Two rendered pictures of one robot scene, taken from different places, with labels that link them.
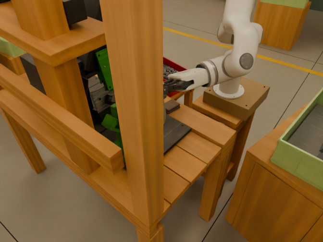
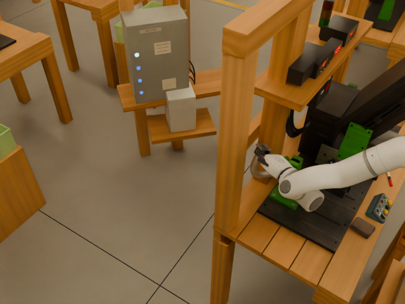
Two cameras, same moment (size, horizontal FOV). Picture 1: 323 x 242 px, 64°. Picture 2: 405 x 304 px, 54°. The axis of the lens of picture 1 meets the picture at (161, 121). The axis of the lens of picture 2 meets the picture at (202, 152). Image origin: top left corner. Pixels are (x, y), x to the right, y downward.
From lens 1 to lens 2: 1.31 m
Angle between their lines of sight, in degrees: 58
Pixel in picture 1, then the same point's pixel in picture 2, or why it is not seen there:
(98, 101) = (323, 155)
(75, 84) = (273, 114)
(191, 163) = (285, 254)
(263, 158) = not seen: outside the picture
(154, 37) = (232, 108)
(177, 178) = (264, 242)
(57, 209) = not seen: hidden behind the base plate
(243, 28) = (309, 171)
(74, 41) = (270, 89)
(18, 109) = not seen: hidden behind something
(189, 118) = (350, 249)
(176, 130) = (325, 236)
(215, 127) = (345, 277)
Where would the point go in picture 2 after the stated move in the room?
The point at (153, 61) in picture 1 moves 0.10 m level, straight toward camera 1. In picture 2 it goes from (231, 120) to (204, 122)
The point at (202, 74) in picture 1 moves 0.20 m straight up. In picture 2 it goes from (275, 169) to (284, 128)
